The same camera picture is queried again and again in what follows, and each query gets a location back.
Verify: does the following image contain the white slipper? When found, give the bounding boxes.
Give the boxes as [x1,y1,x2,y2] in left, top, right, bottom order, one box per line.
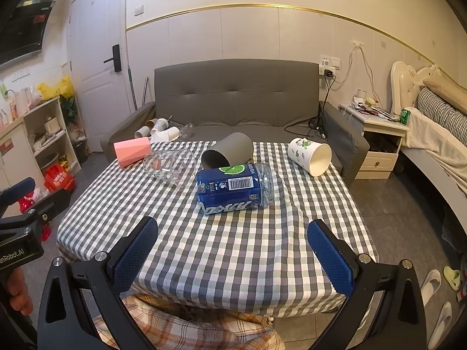
[428,302,453,350]
[420,270,442,307]

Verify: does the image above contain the bed with white headboard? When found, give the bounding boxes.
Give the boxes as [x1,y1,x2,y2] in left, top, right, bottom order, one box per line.
[404,107,467,208]

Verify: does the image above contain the white door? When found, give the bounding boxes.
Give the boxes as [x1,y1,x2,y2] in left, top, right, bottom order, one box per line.
[69,0,134,153]

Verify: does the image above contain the plaid orange pants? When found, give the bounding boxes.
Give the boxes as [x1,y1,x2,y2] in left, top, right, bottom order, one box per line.
[91,293,286,350]

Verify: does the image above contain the blue labelled plastic bottle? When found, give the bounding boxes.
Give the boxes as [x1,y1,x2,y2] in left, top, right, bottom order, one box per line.
[196,162,275,216]

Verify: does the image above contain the crumpled white paper cup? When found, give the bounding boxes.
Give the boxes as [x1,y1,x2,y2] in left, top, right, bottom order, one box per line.
[151,126,182,143]

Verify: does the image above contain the grey fabric sofa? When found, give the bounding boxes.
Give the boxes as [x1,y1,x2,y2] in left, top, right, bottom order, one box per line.
[100,59,371,186]

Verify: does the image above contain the white bed frame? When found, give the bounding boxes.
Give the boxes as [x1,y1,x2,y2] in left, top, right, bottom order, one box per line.
[399,145,467,237]

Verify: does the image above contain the black trash bin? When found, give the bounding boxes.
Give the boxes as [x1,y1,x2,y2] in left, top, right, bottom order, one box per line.
[73,141,89,164]

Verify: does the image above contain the yellow plastic bag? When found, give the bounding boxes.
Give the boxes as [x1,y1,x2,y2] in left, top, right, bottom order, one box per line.
[36,75,75,102]

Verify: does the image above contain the grey white checked tablecloth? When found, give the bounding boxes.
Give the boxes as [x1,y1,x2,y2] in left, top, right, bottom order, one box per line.
[56,140,378,316]

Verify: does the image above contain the white cable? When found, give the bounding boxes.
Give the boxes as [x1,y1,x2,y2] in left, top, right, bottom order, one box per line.
[334,42,381,106]

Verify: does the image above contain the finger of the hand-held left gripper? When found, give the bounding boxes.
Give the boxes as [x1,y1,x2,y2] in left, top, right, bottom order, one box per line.
[0,177,36,219]
[0,189,72,239]

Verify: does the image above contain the white printed cup with straw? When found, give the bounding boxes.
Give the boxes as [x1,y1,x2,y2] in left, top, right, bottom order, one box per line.
[151,116,172,135]

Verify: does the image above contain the white cartoon print cup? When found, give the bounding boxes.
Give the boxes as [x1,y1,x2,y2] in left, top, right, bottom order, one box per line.
[287,137,332,178]

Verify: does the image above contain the pink kettle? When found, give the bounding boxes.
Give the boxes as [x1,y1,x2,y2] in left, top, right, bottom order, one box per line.
[15,87,33,115]

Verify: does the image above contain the pink plastic cup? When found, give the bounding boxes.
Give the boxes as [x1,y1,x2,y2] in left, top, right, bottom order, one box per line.
[114,136,152,168]

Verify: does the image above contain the white ornate headboard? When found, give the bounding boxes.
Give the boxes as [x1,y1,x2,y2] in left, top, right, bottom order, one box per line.
[390,61,449,115]

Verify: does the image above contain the white nightstand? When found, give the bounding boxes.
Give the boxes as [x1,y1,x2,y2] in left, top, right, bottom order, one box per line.
[339,102,409,180]

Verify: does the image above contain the checked grey pillow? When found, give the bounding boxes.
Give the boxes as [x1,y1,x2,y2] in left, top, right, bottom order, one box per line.
[417,87,467,144]

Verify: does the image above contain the clear glass cup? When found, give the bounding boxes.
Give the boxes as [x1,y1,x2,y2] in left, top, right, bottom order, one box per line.
[143,149,196,189]

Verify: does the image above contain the grey broom handle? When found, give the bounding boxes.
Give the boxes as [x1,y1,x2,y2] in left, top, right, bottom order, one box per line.
[127,66,138,112]

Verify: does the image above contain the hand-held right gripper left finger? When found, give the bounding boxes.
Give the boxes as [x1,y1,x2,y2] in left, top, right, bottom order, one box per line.
[36,216,159,350]

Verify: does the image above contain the black cable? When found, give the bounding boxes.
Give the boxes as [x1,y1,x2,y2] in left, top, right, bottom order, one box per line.
[285,76,335,140]

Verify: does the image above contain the grey plastic cup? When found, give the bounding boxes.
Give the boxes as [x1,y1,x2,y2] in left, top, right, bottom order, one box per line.
[201,132,254,168]

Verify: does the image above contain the black door lock handle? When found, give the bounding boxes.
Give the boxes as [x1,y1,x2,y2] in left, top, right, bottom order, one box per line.
[104,44,121,73]

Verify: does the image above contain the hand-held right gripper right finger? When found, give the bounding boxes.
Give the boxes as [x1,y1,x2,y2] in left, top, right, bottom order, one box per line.
[306,219,429,350]

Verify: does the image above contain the beige pillow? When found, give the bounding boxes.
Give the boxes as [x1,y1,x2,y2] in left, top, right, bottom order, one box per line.
[423,75,467,106]

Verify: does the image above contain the pale green slipper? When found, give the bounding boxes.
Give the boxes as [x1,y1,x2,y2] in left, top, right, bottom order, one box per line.
[443,266,461,291]

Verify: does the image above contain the red plastic bag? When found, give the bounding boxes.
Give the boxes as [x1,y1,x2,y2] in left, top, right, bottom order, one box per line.
[18,190,52,241]

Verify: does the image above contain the black range hood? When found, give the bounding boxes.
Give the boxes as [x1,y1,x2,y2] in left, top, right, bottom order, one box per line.
[0,0,61,68]

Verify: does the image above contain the person's left hand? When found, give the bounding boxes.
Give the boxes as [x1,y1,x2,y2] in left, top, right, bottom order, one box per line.
[6,268,34,312]

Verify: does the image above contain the white wall socket panel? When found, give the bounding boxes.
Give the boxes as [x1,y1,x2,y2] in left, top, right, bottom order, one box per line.
[319,55,341,77]

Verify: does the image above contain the white open shelf unit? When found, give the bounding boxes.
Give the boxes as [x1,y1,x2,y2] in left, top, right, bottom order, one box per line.
[22,97,83,186]

